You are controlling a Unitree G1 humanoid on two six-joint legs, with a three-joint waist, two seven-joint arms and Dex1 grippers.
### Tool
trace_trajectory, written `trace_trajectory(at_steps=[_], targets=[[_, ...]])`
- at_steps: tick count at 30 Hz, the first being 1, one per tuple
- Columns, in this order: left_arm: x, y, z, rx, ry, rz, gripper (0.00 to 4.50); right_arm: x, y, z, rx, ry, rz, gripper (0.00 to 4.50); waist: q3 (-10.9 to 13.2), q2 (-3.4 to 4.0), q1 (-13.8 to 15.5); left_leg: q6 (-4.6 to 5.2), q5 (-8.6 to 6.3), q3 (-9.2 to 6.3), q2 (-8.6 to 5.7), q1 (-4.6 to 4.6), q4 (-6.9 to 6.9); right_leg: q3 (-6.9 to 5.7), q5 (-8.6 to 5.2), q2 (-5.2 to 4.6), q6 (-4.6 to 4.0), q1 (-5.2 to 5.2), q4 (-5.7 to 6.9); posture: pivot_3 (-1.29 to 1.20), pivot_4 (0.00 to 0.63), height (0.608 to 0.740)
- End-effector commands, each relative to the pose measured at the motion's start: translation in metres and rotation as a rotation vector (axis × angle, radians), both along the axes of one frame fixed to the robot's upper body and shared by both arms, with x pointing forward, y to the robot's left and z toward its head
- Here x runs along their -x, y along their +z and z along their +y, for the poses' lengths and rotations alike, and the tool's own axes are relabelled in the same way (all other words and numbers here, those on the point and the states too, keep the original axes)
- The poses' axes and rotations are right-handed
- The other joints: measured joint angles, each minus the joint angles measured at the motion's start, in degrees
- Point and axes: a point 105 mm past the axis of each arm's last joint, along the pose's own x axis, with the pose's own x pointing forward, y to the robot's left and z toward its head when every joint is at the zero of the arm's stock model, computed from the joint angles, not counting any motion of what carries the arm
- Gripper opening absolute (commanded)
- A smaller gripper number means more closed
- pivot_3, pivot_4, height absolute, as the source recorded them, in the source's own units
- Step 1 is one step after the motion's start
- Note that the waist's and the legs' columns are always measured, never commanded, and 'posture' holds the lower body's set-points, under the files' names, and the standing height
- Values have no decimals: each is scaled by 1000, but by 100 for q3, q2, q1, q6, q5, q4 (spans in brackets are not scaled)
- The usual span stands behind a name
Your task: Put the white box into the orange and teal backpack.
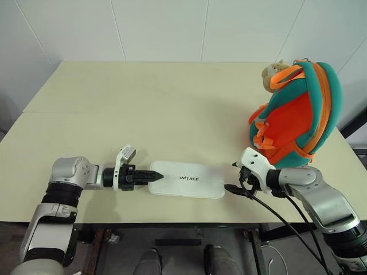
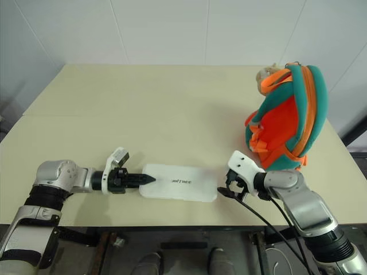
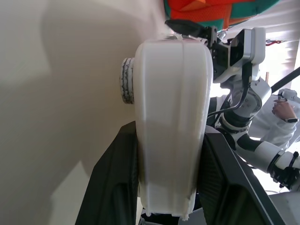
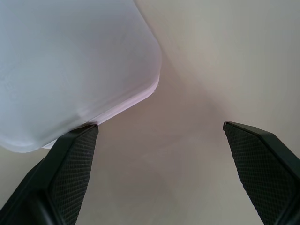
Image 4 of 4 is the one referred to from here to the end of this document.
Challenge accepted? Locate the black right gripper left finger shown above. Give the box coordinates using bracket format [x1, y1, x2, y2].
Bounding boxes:
[0, 123, 99, 225]

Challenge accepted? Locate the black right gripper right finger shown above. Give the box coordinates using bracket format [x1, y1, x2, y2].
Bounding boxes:
[223, 121, 300, 225]

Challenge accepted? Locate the white plastic box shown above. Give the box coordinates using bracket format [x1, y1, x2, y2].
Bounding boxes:
[0, 0, 163, 153]

